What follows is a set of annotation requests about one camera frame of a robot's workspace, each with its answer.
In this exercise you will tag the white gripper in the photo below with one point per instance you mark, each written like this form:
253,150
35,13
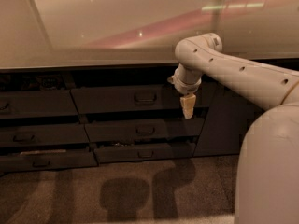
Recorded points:
187,86

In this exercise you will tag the dark drawer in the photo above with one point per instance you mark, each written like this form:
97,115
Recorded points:
43,135
35,104
48,161
145,152
125,98
137,129

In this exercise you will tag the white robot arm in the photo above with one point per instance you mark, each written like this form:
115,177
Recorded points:
267,182

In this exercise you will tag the dark cabinet door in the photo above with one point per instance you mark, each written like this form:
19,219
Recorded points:
227,121

